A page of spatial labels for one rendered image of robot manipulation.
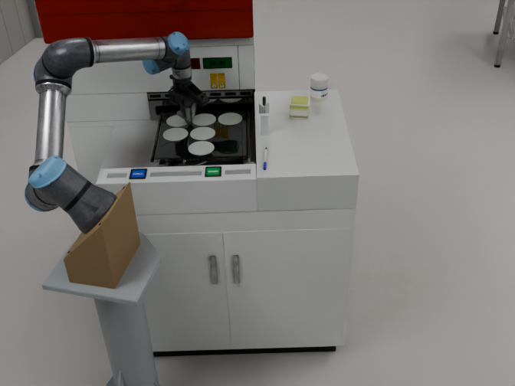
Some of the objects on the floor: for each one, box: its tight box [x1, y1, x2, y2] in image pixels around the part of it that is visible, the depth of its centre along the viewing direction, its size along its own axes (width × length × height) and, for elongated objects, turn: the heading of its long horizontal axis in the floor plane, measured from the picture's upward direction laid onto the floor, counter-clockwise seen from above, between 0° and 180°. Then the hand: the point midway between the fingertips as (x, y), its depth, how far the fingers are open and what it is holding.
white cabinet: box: [136, 208, 356, 357], centre depth 277 cm, size 64×96×82 cm, turn 93°
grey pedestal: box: [42, 232, 162, 386], centre depth 226 cm, size 51×44×82 cm
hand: (191, 122), depth 261 cm, fingers closed
